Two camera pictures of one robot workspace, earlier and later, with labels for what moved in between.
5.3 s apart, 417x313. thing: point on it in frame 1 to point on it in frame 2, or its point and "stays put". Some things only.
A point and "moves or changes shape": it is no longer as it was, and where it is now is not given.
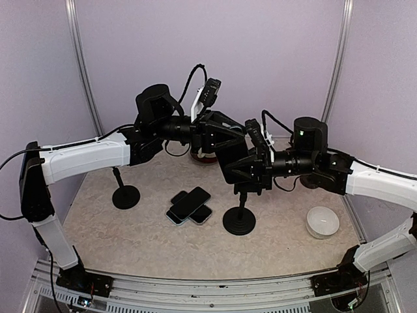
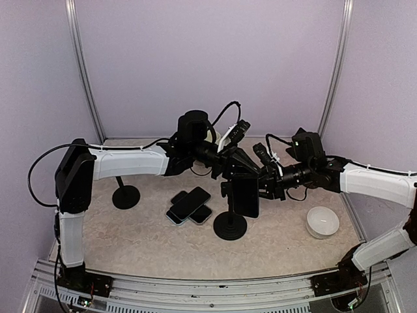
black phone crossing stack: [190, 203] stays put
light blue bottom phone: [174, 218] stays put
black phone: [231, 152] moves or changes shape
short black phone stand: [124, 197] stays put
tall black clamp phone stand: [240, 220] to [230, 225]
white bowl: [322, 221] stays put
